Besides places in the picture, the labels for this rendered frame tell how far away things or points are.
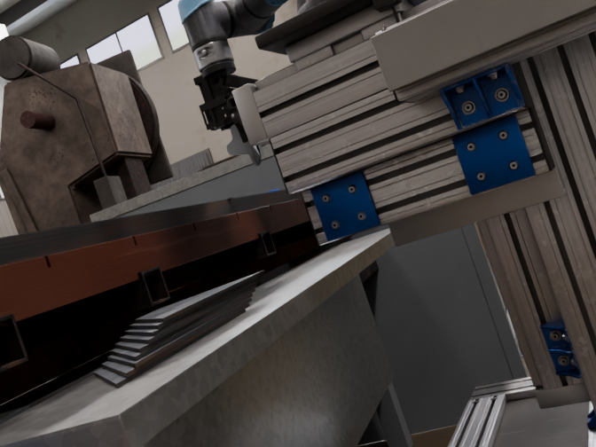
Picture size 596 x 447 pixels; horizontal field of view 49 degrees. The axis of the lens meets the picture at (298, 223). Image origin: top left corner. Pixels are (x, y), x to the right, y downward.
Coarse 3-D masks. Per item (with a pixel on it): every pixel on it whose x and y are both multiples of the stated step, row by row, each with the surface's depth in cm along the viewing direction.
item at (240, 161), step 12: (240, 156) 220; (264, 156) 218; (216, 168) 223; (228, 168) 222; (240, 168) 221; (180, 180) 228; (192, 180) 227; (204, 180) 225; (156, 192) 232; (168, 192) 230; (120, 204) 237; (132, 204) 235; (144, 204) 234; (96, 216) 241; (108, 216) 239
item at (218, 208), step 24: (144, 216) 103; (168, 216) 110; (192, 216) 118; (216, 216) 127; (0, 240) 74; (24, 240) 78; (48, 240) 81; (72, 240) 86; (96, 240) 90; (0, 264) 73
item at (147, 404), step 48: (384, 240) 141; (288, 288) 98; (336, 288) 101; (240, 336) 67; (96, 384) 66; (144, 384) 56; (192, 384) 56; (0, 432) 56; (48, 432) 49; (96, 432) 47; (144, 432) 48
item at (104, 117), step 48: (0, 48) 565; (48, 48) 596; (48, 96) 553; (96, 96) 544; (144, 96) 624; (0, 144) 568; (48, 144) 556; (96, 144) 547; (144, 144) 599; (48, 192) 559; (96, 192) 593; (144, 192) 576
